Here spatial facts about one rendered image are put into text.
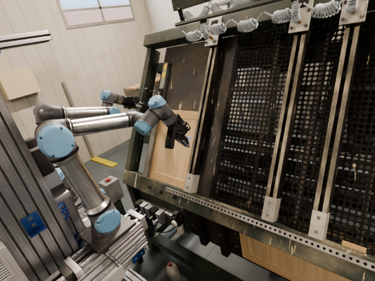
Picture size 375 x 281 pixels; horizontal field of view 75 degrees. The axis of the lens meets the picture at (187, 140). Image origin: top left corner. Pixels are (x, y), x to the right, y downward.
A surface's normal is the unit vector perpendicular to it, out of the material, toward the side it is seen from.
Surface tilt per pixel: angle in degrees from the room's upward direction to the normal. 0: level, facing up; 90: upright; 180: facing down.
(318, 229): 57
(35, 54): 90
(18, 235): 90
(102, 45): 90
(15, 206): 90
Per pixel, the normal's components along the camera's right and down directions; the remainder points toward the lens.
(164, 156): -0.65, -0.13
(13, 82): 0.75, 0.12
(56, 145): 0.54, 0.11
